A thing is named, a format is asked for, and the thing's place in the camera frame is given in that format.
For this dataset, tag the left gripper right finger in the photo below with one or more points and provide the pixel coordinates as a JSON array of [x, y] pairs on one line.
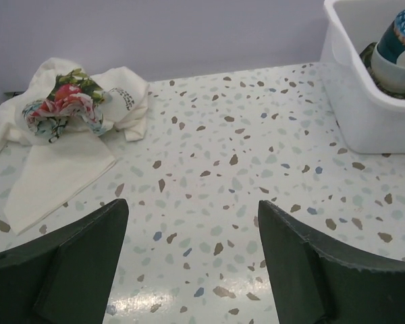
[[318, 279]]

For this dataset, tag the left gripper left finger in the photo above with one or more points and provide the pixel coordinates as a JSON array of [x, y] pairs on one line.
[[64, 276]]

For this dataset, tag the cream bowl blue pattern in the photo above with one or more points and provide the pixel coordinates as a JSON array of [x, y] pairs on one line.
[[388, 68]]

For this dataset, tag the black floral square plate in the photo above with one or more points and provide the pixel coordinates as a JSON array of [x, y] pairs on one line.
[[366, 56]]

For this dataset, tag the blue patterned small bowl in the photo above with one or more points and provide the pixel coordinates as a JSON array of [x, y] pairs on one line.
[[392, 44]]

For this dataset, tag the white plastic bin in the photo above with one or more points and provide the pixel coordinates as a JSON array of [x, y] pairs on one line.
[[371, 121]]

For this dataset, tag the white floral cloth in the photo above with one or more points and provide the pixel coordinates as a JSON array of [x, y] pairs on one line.
[[62, 117]]

